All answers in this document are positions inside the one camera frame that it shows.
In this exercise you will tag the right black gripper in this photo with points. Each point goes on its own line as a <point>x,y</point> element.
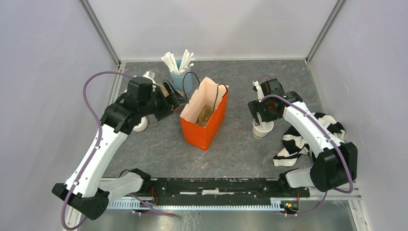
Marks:
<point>255,106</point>

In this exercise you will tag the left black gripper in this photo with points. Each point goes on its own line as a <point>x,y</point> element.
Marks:
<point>176,100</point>

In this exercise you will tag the white paper coffee cup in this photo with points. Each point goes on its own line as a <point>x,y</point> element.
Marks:
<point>260,132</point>

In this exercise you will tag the orange paper bag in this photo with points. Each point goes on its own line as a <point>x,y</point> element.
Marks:
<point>208,93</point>

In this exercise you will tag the brown cardboard cup carrier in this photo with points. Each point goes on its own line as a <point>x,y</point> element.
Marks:
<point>204,116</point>

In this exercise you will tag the white plastic cup lid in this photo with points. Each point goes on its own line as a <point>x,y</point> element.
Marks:
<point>264,124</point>

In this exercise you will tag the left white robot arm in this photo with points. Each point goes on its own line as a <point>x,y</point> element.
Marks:
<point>84,190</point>

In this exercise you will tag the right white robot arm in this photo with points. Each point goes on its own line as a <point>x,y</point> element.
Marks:
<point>335,161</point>

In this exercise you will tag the blue straw holder cup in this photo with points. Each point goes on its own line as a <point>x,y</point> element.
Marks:
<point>180,81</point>

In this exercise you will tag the black white striped cloth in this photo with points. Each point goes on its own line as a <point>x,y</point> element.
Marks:
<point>294,145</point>

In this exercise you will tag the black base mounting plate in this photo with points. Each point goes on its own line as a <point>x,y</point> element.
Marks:
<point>208,200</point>

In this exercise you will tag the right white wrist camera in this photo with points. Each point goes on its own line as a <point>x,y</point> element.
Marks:
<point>258,89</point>

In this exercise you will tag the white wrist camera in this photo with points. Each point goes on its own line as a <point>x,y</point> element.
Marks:
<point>258,89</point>
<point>149,75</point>

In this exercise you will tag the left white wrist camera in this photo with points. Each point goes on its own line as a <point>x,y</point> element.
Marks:
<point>149,75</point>

